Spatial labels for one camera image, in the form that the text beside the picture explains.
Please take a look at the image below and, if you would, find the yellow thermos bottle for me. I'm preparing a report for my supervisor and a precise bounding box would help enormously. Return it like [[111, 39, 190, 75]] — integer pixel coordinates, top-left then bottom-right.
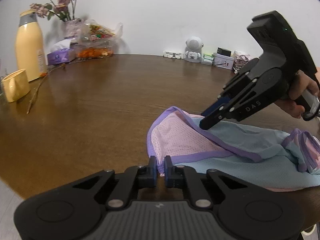
[[15, 9, 47, 82]]

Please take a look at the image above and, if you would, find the small black box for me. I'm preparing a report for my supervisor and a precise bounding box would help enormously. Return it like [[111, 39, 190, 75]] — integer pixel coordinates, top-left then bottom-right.
[[217, 47, 231, 57]]

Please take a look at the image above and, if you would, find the green small box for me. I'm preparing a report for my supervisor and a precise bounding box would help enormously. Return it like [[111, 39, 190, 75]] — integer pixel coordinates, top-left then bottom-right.
[[201, 54, 214, 66]]

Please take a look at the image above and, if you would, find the yellow cup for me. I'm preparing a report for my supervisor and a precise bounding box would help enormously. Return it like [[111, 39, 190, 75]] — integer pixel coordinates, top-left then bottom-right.
[[1, 69, 30, 103]]

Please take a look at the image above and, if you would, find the pink floral folded cloth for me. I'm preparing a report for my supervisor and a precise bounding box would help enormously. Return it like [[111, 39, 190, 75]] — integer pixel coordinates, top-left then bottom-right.
[[233, 50, 253, 74]]

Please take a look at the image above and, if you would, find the grey tin box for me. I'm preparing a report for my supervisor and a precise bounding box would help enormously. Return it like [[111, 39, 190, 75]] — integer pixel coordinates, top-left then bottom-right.
[[213, 53, 235, 70]]

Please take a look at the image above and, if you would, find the pink artificial flowers vase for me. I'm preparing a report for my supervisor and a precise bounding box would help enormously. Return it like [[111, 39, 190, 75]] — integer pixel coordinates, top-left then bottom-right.
[[30, 0, 82, 43]]

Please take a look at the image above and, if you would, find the plastic bag of snacks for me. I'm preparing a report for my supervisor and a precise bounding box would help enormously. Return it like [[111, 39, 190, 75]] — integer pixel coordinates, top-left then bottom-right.
[[75, 20, 123, 60]]

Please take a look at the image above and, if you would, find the pink and blue mesh garment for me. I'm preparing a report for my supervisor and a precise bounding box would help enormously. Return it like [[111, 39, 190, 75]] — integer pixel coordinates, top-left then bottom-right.
[[146, 106, 319, 192]]

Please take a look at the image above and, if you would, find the purple tissue box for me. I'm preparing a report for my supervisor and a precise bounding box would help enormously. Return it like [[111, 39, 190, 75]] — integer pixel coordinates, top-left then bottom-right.
[[47, 39, 76, 65]]

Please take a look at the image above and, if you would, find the person right hand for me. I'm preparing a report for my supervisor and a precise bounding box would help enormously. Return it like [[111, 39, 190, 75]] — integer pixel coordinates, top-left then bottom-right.
[[274, 70, 319, 119]]

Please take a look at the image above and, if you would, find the white astronaut figurine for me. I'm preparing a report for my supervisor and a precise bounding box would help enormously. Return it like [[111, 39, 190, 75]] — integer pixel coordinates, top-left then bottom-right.
[[184, 36, 203, 63]]

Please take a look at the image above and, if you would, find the white small clips row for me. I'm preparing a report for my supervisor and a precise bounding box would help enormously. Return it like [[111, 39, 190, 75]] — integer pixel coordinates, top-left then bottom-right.
[[163, 51, 184, 59]]

